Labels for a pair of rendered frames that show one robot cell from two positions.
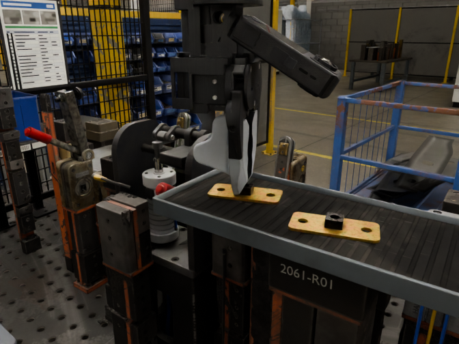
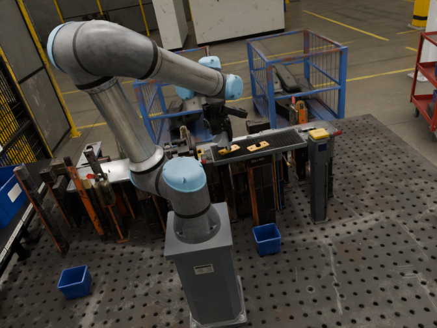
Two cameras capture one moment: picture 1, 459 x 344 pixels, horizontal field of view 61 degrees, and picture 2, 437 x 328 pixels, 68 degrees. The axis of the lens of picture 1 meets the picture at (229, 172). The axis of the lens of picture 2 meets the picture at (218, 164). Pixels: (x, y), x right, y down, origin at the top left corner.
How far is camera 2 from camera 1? 96 cm
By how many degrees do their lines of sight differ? 36
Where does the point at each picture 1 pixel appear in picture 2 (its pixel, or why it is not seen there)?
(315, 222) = (254, 147)
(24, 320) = (118, 264)
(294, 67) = (238, 114)
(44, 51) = not seen: outside the picture
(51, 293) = (112, 252)
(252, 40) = (228, 111)
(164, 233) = not seen: hidden behind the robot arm
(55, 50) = not seen: outside the picture
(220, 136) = (224, 137)
